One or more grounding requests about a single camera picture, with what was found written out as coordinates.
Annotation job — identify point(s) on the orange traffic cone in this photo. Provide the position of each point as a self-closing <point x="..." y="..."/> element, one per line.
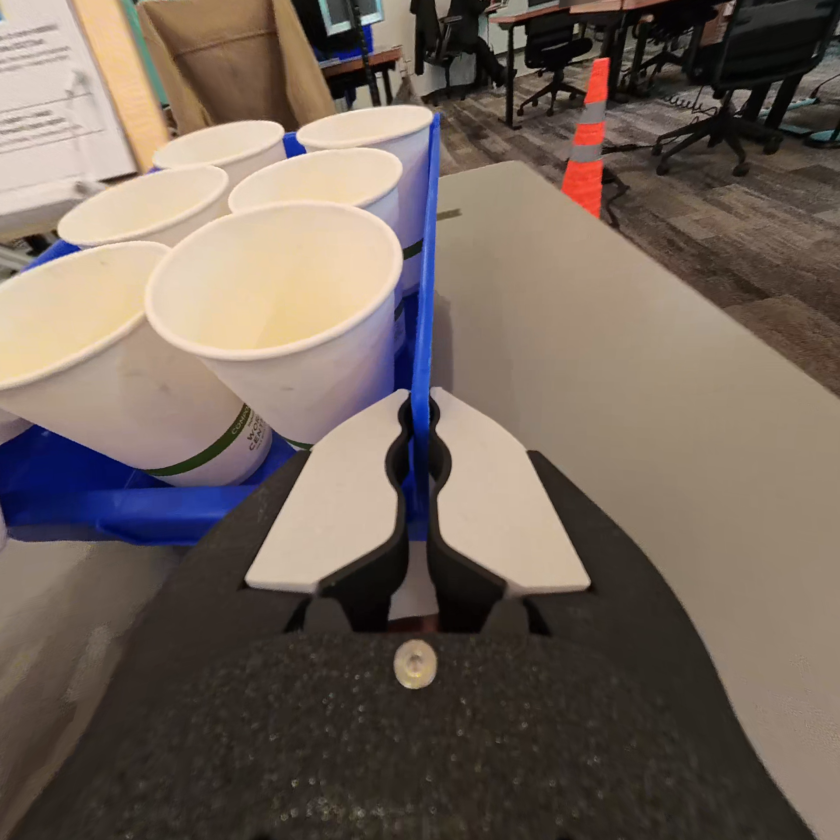
<point x="584" y="177"/>

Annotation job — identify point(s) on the blue plastic bin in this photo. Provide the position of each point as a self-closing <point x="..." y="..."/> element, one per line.
<point x="131" y="515"/>

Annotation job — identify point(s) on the blue storage box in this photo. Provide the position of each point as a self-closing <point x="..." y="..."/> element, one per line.
<point x="365" y="46"/>

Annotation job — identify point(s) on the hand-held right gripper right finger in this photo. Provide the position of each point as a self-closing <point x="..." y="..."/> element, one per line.
<point x="505" y="518"/>

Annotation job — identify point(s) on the beige hanging coat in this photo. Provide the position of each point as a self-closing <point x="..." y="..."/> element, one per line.
<point x="229" y="65"/>

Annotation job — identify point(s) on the small wooden side desk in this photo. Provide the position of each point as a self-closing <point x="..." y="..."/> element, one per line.
<point x="367" y="59"/>

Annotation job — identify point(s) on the printed instruction sheet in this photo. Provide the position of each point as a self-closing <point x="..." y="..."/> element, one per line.
<point x="52" y="98"/>

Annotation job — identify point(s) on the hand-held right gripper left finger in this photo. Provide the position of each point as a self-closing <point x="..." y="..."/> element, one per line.
<point x="328" y="512"/>

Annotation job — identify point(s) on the cluster of white cups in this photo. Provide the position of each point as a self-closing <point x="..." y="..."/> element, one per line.
<point x="275" y="308"/>

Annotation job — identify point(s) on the instruction sheet on tablet stand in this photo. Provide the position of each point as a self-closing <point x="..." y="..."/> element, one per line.
<point x="124" y="85"/>

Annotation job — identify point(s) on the teal framed board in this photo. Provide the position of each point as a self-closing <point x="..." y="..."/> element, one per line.
<point x="341" y="16"/>

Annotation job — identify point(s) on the black hanging jacket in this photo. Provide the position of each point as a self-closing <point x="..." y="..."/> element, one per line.
<point x="423" y="23"/>

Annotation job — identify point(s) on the wooden office desk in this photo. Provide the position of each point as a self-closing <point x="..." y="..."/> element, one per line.
<point x="525" y="14"/>
<point x="623" y="5"/>

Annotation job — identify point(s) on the large black office chair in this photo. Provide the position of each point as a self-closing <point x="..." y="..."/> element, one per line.
<point x="768" y="39"/>

